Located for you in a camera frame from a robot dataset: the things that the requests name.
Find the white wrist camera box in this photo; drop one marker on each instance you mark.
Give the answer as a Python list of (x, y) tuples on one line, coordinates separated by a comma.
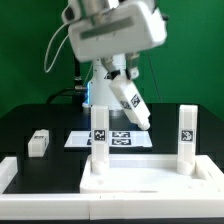
[(72, 12)]

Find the fiducial marker sheet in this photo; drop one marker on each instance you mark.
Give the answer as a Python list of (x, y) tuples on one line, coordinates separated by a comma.
[(116, 139)]

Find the white left fence block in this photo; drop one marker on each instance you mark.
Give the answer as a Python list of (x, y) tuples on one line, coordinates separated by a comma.
[(8, 170)]

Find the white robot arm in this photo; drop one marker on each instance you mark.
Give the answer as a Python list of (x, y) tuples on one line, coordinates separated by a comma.
[(99, 92)]

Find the black camera pole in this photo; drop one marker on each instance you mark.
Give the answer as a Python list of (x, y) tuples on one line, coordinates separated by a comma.
[(80, 88)]

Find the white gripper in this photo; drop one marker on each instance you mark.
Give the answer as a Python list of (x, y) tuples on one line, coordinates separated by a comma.
[(131, 27)]

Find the white front fence bar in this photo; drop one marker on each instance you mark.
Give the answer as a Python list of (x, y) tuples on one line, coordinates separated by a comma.
[(110, 206)]

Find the white desk top tray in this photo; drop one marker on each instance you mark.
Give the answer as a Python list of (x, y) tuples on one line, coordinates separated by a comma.
[(152, 173)]

